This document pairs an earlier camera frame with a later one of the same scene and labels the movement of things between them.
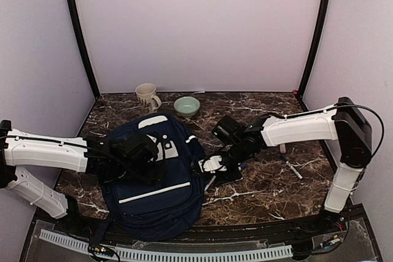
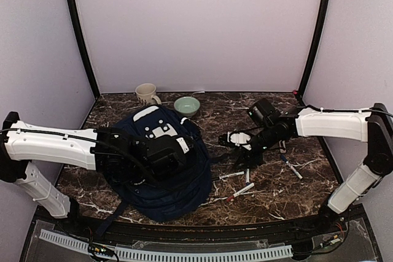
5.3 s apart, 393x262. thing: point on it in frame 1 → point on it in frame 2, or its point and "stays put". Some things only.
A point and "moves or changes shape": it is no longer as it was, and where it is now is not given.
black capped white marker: [214, 177] moves or changes shape
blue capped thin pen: [285, 159] stays put
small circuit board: [101, 249] stays put
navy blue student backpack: [142, 211] moves or changes shape
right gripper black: [222, 178] → [245, 157]
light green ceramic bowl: [186, 106] stays put
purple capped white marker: [242, 166] moves or changes shape
